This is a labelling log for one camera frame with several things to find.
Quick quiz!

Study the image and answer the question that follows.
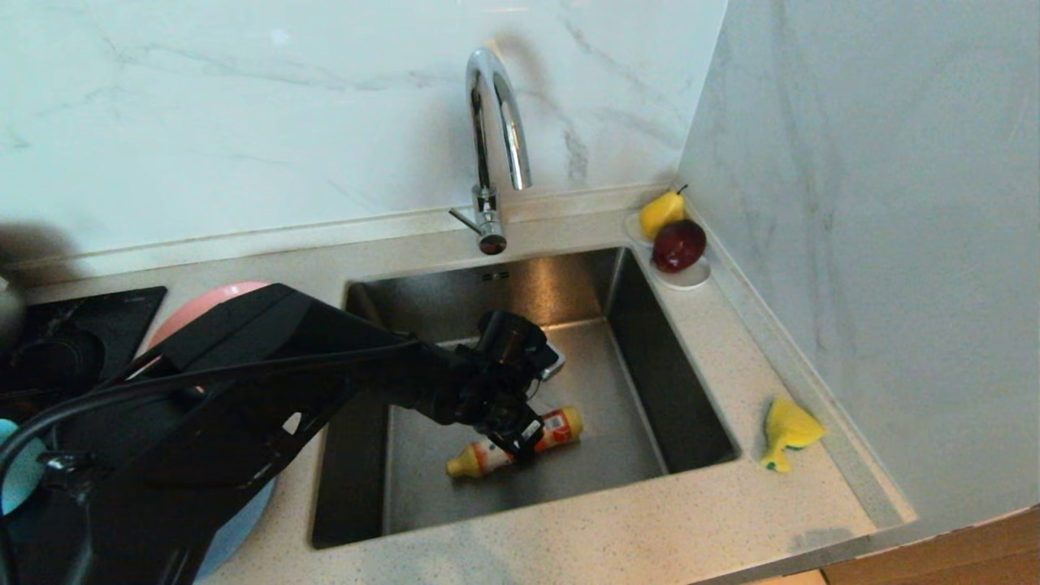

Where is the orange dish soap bottle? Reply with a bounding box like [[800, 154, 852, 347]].
[[445, 406, 584, 479]]

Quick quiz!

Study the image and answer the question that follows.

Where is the stainless steel sink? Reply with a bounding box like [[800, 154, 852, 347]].
[[312, 247, 741, 550]]

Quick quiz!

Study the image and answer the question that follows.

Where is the yellow sponge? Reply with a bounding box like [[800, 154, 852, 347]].
[[760, 396, 826, 474]]

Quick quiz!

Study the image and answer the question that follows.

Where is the chrome gooseneck faucet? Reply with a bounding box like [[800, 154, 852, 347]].
[[447, 47, 534, 256]]

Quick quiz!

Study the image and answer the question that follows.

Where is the small white dish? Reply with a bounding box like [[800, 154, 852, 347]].
[[624, 212, 713, 292]]

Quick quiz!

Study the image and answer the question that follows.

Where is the dark red apple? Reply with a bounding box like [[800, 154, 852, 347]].
[[651, 219, 707, 274]]

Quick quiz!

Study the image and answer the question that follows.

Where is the yellow pear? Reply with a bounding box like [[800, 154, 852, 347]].
[[639, 184, 688, 241]]

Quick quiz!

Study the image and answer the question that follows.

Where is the blue plate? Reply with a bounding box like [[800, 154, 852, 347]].
[[195, 479, 277, 582]]

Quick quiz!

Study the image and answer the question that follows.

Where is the pink plate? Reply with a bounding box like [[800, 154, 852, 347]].
[[146, 281, 273, 350]]

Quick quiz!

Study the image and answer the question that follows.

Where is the black glass cooktop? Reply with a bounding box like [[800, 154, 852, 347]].
[[0, 286, 167, 431]]

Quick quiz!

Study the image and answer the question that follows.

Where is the teal cup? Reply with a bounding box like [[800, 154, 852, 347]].
[[0, 418, 46, 517]]

